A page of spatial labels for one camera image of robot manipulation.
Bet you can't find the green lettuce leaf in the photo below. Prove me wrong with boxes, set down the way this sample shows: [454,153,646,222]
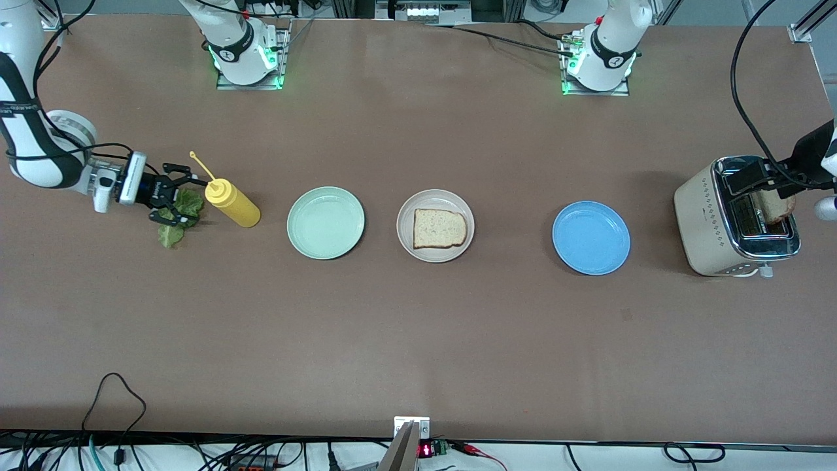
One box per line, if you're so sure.
[157,188,205,249]

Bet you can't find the brown bread slice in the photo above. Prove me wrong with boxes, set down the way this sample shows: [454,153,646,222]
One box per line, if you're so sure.
[413,209,468,249]
[752,190,797,225]

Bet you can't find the yellow squeeze mustard bottle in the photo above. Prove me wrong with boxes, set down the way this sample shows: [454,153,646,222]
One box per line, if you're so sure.
[190,151,262,228]

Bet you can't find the light green plate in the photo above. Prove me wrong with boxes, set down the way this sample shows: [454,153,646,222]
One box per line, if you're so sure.
[286,186,366,260]

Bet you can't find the blue plate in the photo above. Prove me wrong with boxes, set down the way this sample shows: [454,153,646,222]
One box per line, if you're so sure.
[552,201,631,276]

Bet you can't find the beige plate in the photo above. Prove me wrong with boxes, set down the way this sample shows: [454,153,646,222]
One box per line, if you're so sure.
[396,189,475,264]

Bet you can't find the beige chrome toaster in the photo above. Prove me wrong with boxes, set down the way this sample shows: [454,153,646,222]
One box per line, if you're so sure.
[674,155,802,279]

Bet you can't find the black box with lit panel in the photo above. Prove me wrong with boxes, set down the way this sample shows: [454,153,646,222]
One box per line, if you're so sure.
[376,0,471,24]

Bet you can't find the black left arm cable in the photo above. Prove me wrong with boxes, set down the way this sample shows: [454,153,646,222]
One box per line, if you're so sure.
[730,0,825,190]

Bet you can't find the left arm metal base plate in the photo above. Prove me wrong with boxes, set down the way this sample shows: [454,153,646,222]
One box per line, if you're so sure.
[561,29,630,97]

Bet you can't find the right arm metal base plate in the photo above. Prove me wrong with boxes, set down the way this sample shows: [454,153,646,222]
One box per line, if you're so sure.
[216,20,292,91]

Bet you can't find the thin black looped cable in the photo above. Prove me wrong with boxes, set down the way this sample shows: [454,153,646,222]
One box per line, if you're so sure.
[82,373,148,471]

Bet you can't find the black cable across table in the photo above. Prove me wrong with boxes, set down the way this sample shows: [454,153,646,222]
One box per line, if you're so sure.
[425,22,577,58]

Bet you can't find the black coiled cable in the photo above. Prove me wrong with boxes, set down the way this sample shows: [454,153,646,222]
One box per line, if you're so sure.
[566,443,726,466]

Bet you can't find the white metal mounting bracket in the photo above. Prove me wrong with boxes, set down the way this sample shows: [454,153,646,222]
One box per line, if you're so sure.
[394,417,430,440]

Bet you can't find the grey camera mount bar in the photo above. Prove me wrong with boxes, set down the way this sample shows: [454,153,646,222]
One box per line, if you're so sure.
[376,422,420,471]

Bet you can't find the red clip lead cable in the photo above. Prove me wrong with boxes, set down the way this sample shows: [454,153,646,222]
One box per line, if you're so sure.
[451,442,507,471]

